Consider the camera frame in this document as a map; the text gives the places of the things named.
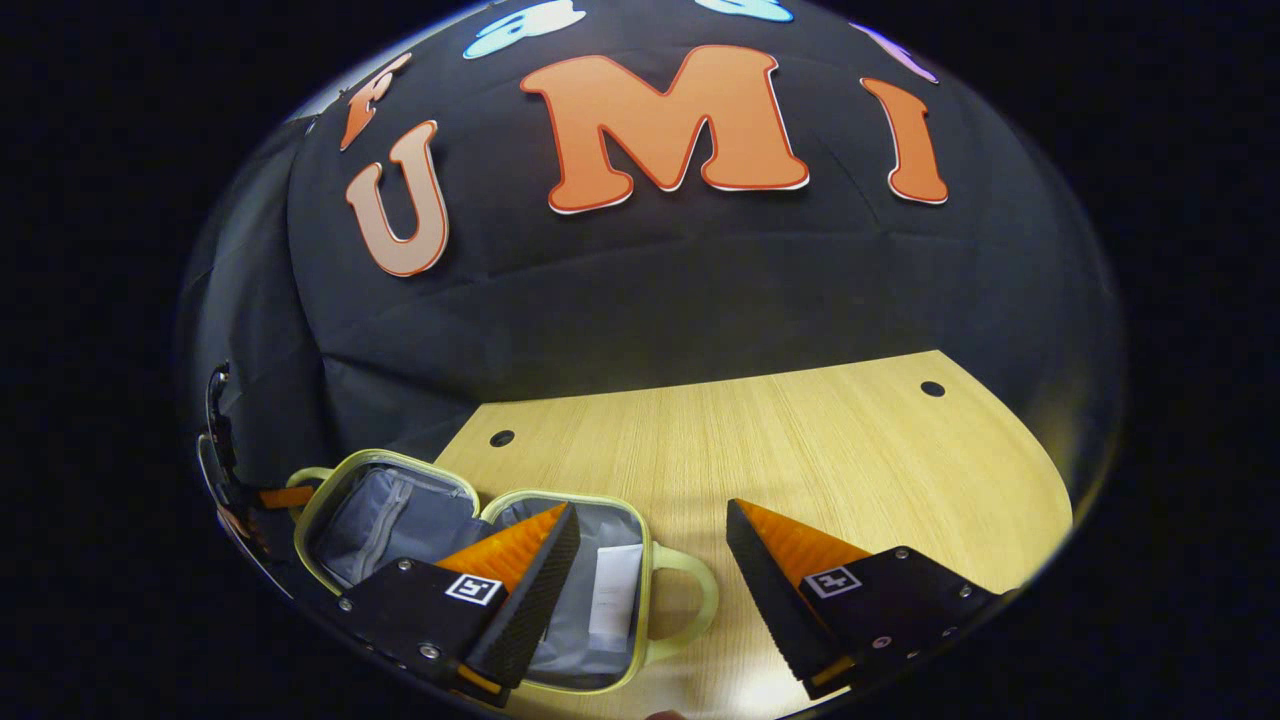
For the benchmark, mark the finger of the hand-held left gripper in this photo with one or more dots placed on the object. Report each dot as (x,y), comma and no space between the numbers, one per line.
(288,497)

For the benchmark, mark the pale yellow suitcase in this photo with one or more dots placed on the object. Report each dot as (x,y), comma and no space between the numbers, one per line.
(400,520)

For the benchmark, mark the white squeeze tube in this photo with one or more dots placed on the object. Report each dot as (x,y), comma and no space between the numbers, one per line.
(615,595)

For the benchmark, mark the black backdrop cloth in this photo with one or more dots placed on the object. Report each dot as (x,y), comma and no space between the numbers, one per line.
(650,300)

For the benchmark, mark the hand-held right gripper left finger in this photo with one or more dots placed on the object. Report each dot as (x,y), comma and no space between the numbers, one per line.
(535,600)

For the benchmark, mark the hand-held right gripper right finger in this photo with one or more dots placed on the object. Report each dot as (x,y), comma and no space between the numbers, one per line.
(770,600)

